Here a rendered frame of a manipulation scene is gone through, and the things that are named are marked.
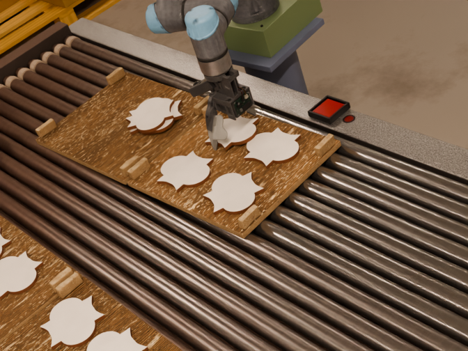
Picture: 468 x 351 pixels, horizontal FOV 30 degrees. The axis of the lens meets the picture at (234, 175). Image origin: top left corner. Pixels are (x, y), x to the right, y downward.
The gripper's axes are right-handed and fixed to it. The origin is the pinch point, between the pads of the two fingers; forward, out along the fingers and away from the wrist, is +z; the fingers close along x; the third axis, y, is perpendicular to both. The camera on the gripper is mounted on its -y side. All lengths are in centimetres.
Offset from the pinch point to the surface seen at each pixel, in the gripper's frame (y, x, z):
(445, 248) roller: 67, -8, 1
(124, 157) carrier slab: -22.3, -19.5, 1.1
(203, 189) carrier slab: 8.0, -19.2, 0.4
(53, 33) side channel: -101, 15, 1
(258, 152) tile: 12.5, -3.9, -0.8
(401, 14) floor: -97, 186, 96
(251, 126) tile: 4.3, 2.5, -1.5
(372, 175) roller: 40.5, 3.6, 1.6
